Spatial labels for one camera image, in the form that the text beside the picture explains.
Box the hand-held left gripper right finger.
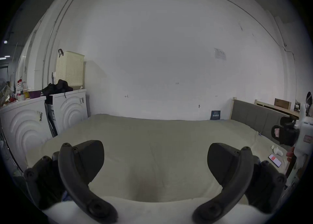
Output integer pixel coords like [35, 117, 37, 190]
[192, 142, 287, 223]

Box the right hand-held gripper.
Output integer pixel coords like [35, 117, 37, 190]
[271, 103, 313, 170]

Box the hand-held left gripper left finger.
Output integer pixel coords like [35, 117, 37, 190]
[24, 140, 118, 224]

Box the pale wooden table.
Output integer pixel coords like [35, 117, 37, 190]
[254, 98, 301, 119]

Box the small white object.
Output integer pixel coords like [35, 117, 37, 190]
[271, 145, 284, 156]

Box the phone with red screen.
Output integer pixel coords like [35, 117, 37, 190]
[268, 154, 282, 168]

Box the grey padded headboard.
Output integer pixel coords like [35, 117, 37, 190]
[231, 97, 294, 145]

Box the white washing machine with basket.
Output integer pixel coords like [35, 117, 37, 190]
[42, 49, 89, 137]

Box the white washing machine with bottles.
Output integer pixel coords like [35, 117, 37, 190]
[0, 78, 53, 171]

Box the bed with beige sheet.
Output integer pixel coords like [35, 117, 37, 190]
[24, 114, 297, 206]

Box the white paper notice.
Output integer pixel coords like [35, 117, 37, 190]
[214, 48, 226, 60]

